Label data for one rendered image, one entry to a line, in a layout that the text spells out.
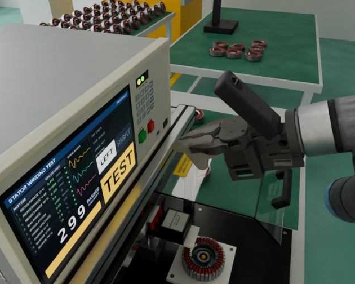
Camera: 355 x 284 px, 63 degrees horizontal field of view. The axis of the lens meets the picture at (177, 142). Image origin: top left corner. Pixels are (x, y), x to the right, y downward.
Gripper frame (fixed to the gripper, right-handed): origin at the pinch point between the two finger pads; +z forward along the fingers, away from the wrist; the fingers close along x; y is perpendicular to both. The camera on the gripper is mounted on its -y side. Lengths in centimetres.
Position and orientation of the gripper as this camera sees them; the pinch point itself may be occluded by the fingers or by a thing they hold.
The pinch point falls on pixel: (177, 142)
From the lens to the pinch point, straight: 51.9
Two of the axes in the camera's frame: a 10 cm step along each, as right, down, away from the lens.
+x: 3.4, -5.6, 7.6
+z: -8.5, 1.6, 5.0
